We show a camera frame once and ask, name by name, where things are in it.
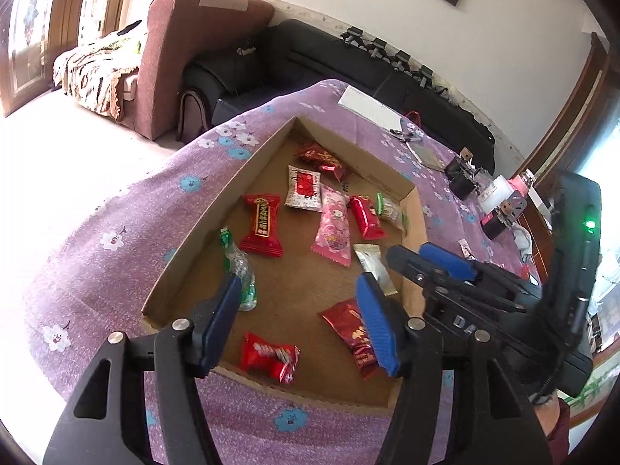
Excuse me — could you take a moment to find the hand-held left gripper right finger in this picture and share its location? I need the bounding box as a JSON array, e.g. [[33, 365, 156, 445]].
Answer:
[[355, 272, 553, 465]]

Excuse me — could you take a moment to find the person's right forearm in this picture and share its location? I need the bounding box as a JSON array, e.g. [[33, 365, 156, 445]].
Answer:
[[532, 391, 573, 452]]

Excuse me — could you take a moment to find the patterned brown white blanket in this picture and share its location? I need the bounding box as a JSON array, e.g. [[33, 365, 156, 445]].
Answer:
[[52, 20, 148, 123]]

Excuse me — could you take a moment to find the small green clear candy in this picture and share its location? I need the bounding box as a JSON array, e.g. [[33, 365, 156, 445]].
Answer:
[[376, 192, 404, 222]]

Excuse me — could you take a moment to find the wooden door frame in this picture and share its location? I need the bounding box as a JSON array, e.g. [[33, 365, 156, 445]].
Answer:
[[512, 31, 612, 182]]

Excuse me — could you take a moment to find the red candy packet gold label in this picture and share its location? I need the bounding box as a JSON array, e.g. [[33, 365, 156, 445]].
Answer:
[[239, 194, 285, 258]]

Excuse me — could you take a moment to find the grey booklet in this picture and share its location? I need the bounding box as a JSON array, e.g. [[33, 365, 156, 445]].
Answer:
[[406, 139, 447, 171]]

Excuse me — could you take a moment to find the dark red gold snack packet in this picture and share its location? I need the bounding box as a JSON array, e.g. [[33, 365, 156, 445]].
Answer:
[[297, 142, 351, 183], [319, 300, 381, 381]]

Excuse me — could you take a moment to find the pink sleeved bottle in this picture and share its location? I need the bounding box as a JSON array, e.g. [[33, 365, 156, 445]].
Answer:
[[512, 169, 536, 195]]

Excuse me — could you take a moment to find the pink cartoon snack packet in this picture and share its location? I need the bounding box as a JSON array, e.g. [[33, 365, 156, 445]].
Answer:
[[310, 185, 353, 268]]

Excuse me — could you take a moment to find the cardboard box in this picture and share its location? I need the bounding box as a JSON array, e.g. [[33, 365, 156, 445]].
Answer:
[[139, 115, 428, 418]]

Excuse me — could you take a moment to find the small white red snack packet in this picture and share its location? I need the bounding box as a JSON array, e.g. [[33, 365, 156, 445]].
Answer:
[[284, 165, 324, 213]]

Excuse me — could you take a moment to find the black device with wooden knob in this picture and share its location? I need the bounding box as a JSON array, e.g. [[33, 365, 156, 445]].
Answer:
[[444, 146, 491, 200], [480, 191, 530, 241]]

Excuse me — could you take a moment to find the white cloth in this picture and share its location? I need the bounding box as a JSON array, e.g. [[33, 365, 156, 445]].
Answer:
[[512, 224, 534, 253]]

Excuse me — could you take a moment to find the white paper pad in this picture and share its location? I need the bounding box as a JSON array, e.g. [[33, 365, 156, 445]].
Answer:
[[337, 84, 404, 133]]

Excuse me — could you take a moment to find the black sofa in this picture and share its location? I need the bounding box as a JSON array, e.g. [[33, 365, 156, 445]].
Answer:
[[177, 18, 496, 177]]

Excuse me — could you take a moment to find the wooden glass door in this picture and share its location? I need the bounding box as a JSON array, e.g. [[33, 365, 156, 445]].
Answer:
[[0, 0, 134, 118]]

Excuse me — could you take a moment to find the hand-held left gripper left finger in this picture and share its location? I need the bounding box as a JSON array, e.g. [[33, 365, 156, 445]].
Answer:
[[43, 272, 243, 465]]

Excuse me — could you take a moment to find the red figure-print candy packet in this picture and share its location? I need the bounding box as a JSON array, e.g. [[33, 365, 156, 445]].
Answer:
[[348, 196, 389, 241]]

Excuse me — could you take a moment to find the green clear candy packet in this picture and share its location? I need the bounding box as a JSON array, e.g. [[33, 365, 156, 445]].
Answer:
[[219, 227, 258, 312]]

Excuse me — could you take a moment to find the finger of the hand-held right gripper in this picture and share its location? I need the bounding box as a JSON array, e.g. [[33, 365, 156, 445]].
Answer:
[[386, 245, 439, 297], [418, 241, 486, 285]]

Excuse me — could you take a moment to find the white cup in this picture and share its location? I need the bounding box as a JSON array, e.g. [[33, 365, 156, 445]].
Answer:
[[477, 174, 515, 215]]

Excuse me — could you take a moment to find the cream snack packet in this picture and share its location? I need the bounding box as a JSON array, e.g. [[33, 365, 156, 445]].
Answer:
[[353, 243, 399, 297]]

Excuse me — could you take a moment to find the purple floral tablecloth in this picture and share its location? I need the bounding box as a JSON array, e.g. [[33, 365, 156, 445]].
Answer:
[[23, 79, 546, 465]]

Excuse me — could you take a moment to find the red white candy packet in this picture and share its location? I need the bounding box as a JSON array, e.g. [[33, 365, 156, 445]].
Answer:
[[239, 332, 301, 385]]

